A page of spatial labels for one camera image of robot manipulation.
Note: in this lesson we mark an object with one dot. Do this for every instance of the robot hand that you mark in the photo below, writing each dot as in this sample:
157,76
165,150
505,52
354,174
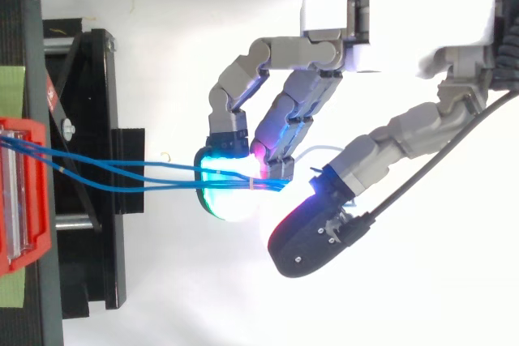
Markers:
425,5

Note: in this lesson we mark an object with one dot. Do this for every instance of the black stand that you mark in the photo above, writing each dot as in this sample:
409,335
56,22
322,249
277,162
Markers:
93,167

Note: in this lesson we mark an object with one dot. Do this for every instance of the red bin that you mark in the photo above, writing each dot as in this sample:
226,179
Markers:
24,196

